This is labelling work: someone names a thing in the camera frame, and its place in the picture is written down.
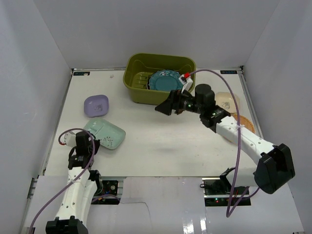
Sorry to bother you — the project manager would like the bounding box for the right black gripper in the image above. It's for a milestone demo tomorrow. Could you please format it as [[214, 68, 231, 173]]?
[[155, 88, 204, 116]]

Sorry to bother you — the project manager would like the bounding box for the mint green square plate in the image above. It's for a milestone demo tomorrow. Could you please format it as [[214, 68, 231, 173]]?
[[83, 118, 126, 150]]

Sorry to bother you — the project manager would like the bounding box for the teal scalloped plate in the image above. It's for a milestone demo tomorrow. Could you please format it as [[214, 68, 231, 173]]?
[[148, 70, 183, 92]]

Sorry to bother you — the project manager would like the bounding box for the lavender square dish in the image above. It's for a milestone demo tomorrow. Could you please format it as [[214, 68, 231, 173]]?
[[83, 95, 109, 117]]

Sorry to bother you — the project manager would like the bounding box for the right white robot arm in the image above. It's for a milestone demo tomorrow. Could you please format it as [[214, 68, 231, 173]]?
[[155, 84, 295, 195]]

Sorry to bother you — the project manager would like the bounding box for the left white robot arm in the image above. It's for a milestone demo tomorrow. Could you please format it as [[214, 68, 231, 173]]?
[[45, 128, 103, 234]]

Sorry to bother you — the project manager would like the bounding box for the olive green plastic bin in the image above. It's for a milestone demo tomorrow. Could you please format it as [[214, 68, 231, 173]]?
[[123, 53, 196, 105]]

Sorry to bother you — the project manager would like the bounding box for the cream square dish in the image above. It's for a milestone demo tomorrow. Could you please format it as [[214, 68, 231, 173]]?
[[215, 92, 237, 114]]

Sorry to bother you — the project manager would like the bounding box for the orange woven round plate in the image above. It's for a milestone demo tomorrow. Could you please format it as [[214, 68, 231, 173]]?
[[227, 113, 255, 143]]

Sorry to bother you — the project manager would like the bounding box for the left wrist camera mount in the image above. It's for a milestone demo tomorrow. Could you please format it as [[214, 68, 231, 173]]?
[[59, 132, 77, 148]]

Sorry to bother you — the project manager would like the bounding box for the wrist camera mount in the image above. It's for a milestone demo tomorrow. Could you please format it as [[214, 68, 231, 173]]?
[[178, 73, 193, 94], [59, 132, 77, 148]]

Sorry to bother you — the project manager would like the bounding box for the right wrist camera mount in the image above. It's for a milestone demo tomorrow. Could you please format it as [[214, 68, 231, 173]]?
[[178, 73, 193, 94]]

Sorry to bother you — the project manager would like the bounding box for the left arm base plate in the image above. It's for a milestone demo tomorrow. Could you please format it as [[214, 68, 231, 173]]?
[[94, 180, 119, 198]]

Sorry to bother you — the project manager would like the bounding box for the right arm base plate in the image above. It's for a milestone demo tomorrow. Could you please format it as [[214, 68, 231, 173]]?
[[201, 177, 252, 203]]

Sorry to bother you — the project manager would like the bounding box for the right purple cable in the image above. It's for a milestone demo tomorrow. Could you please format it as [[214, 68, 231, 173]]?
[[189, 69, 259, 217]]

